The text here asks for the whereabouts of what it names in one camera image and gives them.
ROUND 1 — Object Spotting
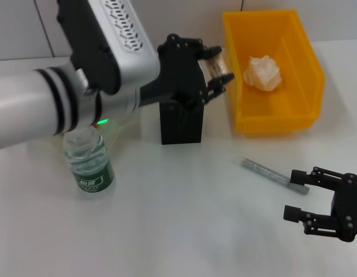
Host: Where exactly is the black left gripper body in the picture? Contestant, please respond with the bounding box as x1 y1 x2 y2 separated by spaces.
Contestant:
140 33 208 112

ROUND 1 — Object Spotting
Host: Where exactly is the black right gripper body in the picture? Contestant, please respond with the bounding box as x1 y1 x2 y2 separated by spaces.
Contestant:
330 173 357 242

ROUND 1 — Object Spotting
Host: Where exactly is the tan eraser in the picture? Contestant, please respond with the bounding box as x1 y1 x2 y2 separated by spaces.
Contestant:
206 54 233 78

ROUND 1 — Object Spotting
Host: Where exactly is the white paper ball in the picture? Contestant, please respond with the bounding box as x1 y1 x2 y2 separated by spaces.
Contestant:
243 55 283 92

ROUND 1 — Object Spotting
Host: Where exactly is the clear green-label water bottle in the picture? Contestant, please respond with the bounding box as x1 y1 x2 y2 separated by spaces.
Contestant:
62 126 116 194

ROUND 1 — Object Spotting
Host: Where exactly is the grey glitter pen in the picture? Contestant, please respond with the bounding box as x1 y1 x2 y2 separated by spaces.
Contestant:
230 157 311 196

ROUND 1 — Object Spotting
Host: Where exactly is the black mesh pen holder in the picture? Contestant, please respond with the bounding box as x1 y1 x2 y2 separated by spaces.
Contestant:
159 98 204 145

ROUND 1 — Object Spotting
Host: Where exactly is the yellow plastic bin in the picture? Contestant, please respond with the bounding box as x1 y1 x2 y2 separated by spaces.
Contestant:
222 9 326 136

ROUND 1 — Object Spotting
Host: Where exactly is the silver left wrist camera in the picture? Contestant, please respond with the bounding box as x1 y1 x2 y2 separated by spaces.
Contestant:
56 0 161 98

